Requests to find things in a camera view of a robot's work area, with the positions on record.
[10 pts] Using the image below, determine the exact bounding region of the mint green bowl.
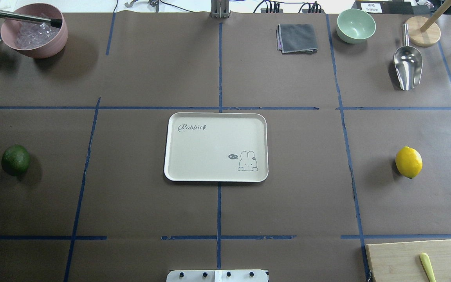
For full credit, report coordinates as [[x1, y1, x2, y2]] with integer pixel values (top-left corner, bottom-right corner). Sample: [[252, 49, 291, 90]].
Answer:
[[336, 9, 376, 43]]

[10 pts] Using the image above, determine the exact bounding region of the pink bowl with ice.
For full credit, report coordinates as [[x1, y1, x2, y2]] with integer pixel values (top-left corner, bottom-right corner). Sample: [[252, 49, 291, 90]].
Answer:
[[0, 3, 68, 59]]

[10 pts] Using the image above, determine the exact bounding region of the yellow lemon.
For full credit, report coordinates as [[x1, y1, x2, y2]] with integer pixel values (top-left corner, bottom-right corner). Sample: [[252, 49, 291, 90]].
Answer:
[[395, 146, 424, 179]]

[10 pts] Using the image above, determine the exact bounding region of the wooden mug tree stand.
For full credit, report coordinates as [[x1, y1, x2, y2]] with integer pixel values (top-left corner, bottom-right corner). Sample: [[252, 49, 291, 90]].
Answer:
[[402, 0, 451, 47]]

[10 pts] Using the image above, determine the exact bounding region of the metal muddler stick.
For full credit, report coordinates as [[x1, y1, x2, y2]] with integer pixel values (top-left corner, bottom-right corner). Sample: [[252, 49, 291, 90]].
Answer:
[[0, 10, 63, 29]]

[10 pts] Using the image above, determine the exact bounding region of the steel scoop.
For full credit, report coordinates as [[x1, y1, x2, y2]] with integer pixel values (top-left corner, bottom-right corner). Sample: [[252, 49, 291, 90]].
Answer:
[[393, 23, 423, 91]]

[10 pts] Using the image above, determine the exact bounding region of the beige rabbit tray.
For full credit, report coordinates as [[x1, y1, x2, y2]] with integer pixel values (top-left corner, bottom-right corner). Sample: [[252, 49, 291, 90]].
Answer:
[[164, 112, 269, 183]]

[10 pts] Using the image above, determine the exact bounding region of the wooden cutting board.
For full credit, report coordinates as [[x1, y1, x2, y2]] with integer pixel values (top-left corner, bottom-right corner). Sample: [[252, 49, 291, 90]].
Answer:
[[366, 239, 451, 282]]

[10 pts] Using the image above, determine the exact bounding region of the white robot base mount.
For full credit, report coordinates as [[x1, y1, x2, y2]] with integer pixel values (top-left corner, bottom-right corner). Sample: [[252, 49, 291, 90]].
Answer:
[[166, 269, 270, 282]]

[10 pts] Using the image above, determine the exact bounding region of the green lime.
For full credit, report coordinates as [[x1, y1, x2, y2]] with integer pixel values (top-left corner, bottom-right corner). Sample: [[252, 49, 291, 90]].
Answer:
[[1, 144, 31, 175]]

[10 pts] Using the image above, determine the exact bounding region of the grey folded cloth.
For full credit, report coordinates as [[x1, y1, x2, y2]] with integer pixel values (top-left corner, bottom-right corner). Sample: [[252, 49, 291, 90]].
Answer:
[[277, 24, 318, 54]]

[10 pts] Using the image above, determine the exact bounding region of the yellow plastic knife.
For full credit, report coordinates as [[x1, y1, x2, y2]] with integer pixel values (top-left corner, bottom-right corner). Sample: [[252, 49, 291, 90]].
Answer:
[[419, 252, 436, 282]]

